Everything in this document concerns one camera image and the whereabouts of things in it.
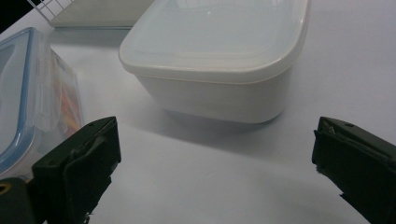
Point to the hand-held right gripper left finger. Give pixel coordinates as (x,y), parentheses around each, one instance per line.
(77,174)

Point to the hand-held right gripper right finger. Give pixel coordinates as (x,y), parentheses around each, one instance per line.
(361,161)

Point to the clear container with blue-sealed lid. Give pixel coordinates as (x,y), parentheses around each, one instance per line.
(18,93)

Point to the white lidded plastic container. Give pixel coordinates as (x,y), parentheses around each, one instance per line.
(214,62)

